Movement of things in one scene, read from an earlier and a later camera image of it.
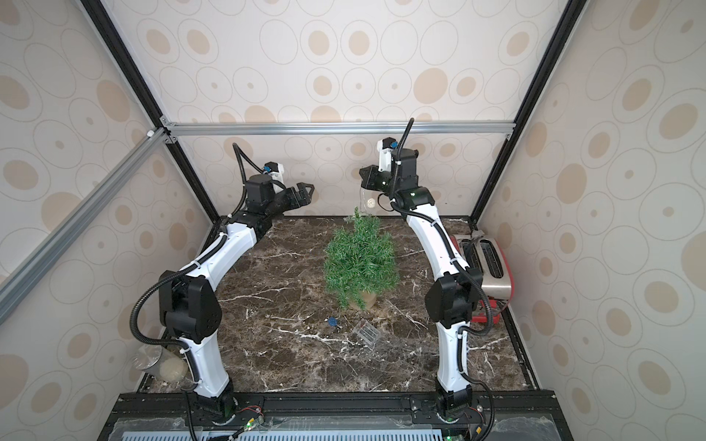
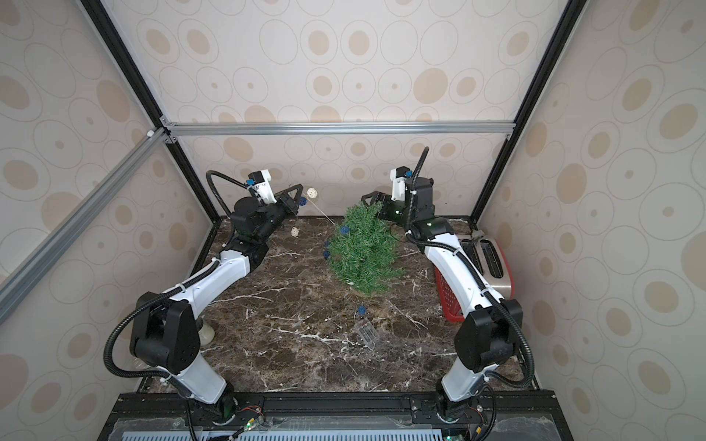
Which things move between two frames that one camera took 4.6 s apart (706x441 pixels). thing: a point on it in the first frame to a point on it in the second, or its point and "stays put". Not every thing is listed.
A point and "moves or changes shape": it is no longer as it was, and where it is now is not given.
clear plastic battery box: [367, 332] stays put
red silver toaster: [489, 256] stays put
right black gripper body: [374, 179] to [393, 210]
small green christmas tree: [359, 262] moves or changes shape
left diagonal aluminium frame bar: [21, 280] stays put
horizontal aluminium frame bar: [336, 129] stays put
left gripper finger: [306, 189] to [299, 187]
